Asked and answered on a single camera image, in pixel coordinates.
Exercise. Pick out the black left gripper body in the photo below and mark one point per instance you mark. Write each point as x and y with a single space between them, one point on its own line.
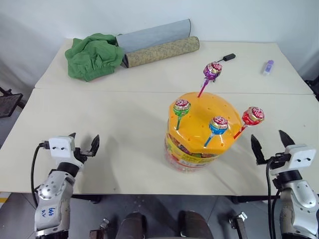
83 154

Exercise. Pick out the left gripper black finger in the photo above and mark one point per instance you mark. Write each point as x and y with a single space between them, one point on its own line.
95 147
73 135

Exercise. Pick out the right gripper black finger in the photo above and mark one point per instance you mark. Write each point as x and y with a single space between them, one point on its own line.
286 140
258 152

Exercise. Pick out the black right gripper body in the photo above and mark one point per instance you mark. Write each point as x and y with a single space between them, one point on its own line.
280 158

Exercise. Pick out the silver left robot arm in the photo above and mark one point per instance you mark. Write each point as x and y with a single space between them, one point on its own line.
54 189

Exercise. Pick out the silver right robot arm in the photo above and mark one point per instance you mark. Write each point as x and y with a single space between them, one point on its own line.
301 199

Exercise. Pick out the red wrapped lollipop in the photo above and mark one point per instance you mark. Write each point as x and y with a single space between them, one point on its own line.
253 116

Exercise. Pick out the blue wrapped lollipop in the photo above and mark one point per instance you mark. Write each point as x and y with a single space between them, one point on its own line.
218 124

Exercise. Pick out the lollipop jar with orange lid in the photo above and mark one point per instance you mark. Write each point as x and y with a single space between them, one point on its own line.
199 119

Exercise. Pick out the green wrapped lollipop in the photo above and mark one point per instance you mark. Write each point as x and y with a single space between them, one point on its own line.
182 107

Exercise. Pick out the purple wrapped lollipop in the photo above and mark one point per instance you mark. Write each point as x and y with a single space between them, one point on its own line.
212 70

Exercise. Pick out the black metal stand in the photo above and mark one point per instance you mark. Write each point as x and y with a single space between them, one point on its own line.
10 103

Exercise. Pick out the small purple white bottle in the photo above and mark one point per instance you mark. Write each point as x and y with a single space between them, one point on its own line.
268 67

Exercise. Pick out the crumpled green cloth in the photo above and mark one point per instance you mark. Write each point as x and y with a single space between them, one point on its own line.
93 57

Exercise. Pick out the dark rounded shape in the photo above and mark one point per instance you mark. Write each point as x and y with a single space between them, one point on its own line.
130 226
195 225

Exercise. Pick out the small black adapter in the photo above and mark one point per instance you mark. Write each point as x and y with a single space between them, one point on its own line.
229 56

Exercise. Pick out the rolled speckled tan mat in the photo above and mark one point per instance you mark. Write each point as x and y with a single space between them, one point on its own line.
162 51

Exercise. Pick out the rolled grey mat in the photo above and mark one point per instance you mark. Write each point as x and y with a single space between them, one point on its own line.
152 36

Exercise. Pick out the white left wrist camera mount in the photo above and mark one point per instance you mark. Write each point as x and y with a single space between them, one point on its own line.
61 148

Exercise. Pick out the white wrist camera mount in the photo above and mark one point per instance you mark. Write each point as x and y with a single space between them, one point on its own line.
300 156
61 148

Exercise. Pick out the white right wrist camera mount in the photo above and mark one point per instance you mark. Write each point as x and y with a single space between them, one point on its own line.
300 156

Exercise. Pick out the black equipment at wall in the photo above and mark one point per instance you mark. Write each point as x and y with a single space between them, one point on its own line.
312 87

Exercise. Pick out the metal bracket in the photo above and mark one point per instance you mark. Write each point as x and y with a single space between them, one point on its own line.
99 229
239 222

